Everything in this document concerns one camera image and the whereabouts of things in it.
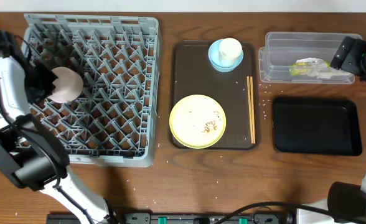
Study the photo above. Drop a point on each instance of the black plastic tray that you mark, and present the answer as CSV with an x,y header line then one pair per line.
x,y
316,126

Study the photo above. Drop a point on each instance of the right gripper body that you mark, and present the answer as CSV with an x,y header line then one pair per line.
x,y
350,53

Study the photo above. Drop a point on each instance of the grey plastic dishwasher rack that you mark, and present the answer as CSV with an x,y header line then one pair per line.
x,y
113,121

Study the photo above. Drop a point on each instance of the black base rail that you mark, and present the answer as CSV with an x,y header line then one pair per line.
x,y
147,218

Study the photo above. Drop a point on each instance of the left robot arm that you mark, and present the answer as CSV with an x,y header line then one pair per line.
x,y
30,155

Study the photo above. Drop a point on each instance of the white paper napkin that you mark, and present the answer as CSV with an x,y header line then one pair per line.
x,y
331,72

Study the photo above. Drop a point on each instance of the pink bowl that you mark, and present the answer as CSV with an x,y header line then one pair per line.
x,y
68,85

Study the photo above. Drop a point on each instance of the left wooden chopstick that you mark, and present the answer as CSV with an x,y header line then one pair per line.
x,y
249,108

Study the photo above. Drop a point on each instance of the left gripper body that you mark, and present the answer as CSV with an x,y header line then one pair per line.
x,y
39,83

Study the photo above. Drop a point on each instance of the wooden chopstick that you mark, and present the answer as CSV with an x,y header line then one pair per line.
x,y
252,110
249,108

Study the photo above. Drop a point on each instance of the white cup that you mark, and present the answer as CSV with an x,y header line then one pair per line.
x,y
229,49

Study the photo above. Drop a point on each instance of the right wooden chopstick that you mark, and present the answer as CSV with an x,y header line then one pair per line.
x,y
252,110

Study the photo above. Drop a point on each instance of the dark brown serving tray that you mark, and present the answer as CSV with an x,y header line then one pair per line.
x,y
193,74

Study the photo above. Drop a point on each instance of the green yellow snack wrapper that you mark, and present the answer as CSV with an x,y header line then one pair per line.
x,y
311,69

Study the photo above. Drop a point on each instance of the clear plastic waste bin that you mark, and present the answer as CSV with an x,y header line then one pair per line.
x,y
283,49

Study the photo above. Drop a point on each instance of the light blue saucer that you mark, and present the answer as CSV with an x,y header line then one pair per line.
x,y
213,54

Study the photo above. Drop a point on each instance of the yellow plate with leftovers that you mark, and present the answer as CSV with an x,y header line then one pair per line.
x,y
197,121

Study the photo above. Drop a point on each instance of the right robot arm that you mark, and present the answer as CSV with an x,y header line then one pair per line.
x,y
346,203

